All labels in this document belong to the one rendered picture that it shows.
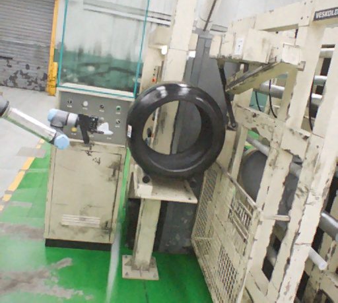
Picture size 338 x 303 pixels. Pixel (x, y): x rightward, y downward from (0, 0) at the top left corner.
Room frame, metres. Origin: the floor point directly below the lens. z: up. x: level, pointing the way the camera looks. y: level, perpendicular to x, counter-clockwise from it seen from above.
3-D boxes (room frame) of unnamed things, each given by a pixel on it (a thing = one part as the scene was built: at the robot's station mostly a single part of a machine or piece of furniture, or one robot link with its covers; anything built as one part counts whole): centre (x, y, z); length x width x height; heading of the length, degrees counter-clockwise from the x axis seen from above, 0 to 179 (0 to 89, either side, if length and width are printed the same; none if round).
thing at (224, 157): (2.19, -0.36, 1.05); 0.20 x 0.15 x 0.30; 10
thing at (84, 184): (2.43, 0.60, 0.63); 0.56 x 0.41 x 1.27; 100
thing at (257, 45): (1.84, -0.34, 1.71); 0.61 x 0.25 x 0.15; 10
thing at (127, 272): (2.16, 0.04, 0.02); 0.27 x 0.27 x 0.04; 10
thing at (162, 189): (1.91, -0.02, 0.80); 0.37 x 0.36 x 0.02; 100
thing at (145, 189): (1.88, 0.12, 0.84); 0.36 x 0.09 x 0.06; 10
